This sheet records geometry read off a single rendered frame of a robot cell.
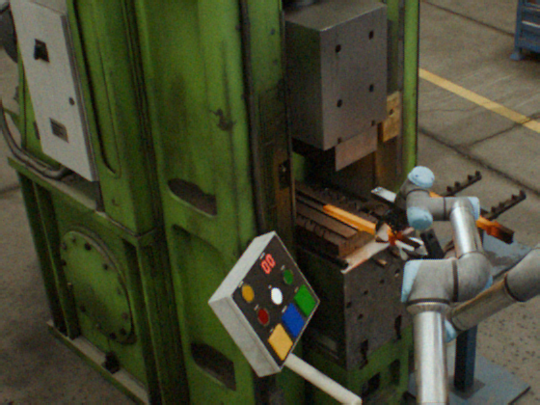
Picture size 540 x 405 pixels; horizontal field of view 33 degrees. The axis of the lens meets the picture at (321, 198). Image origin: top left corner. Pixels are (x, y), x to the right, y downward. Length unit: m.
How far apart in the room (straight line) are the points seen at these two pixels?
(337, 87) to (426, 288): 0.74
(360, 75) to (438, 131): 3.11
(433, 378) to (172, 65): 1.31
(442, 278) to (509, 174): 3.11
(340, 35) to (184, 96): 0.57
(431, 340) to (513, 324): 1.96
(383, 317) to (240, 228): 0.74
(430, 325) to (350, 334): 0.88
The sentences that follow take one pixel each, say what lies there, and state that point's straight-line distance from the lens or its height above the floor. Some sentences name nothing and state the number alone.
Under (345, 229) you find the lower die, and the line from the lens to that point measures 3.14.
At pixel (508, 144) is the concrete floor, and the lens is 5.83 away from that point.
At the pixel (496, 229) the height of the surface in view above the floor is 0.97.
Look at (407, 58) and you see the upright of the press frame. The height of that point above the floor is 1.45.
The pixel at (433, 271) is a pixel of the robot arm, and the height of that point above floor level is 1.29.
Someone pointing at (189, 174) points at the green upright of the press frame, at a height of 1.20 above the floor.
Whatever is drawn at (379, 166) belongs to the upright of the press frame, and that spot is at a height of 1.08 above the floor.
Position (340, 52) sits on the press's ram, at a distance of 2.77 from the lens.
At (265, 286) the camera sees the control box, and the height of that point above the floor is 1.13.
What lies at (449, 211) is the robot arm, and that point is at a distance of 2.78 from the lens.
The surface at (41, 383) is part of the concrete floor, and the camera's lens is 4.24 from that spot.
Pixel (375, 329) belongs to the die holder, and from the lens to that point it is 3.36.
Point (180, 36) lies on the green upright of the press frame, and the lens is 2.88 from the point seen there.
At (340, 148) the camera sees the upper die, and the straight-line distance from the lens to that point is 2.90.
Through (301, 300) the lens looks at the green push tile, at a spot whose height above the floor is 1.02.
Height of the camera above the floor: 2.72
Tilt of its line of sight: 31 degrees down
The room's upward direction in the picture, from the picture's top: 2 degrees counter-clockwise
